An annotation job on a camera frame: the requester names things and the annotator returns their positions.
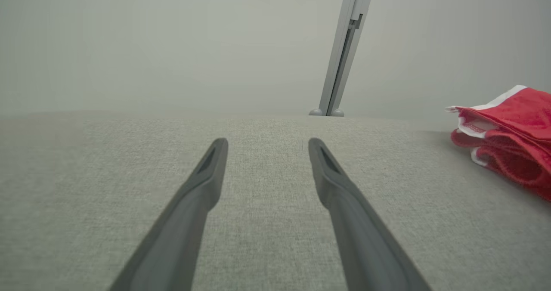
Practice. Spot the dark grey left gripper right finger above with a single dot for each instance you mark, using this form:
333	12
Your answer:
357	230

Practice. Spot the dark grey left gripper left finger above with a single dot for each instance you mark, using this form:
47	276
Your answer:
181	230

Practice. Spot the red white basketball jersey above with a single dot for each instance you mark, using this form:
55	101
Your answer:
516	170

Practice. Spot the grey partition post with feet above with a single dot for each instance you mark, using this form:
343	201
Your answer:
344	45

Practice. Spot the red shorts with white stripes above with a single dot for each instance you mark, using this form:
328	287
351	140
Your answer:
521	110

